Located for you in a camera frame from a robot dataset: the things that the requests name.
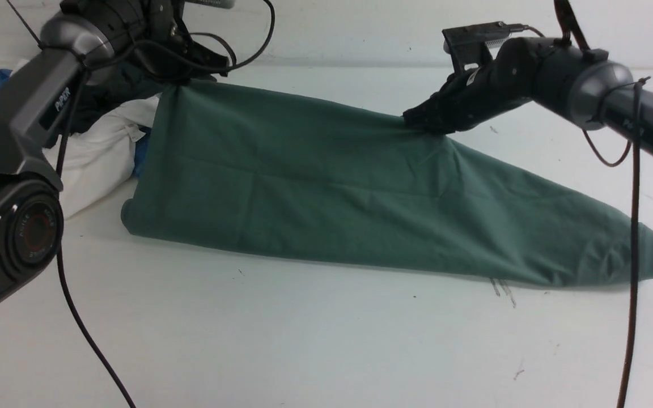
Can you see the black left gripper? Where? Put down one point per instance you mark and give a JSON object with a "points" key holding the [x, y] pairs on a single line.
{"points": [[177, 58]]}

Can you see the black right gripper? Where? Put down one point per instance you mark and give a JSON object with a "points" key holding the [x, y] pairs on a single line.
{"points": [[467, 100]]}

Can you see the green long sleeve shirt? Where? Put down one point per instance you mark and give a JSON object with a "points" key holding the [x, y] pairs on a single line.
{"points": [[267, 173]]}

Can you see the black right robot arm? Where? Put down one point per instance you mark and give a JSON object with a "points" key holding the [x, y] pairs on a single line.
{"points": [[582, 86]]}

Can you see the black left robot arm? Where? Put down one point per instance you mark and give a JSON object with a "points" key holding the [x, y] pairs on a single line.
{"points": [[79, 46]]}

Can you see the dark grey garment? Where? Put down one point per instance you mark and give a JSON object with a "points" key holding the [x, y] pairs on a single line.
{"points": [[126, 83]]}

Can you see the white garment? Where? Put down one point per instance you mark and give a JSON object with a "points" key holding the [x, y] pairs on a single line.
{"points": [[112, 145]]}

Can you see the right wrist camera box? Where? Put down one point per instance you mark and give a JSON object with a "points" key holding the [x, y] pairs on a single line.
{"points": [[471, 44]]}

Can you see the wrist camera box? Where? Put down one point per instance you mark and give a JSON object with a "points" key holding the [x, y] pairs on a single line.
{"points": [[221, 4], [471, 44]]}

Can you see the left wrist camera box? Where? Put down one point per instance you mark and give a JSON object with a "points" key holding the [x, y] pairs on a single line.
{"points": [[221, 4]]}

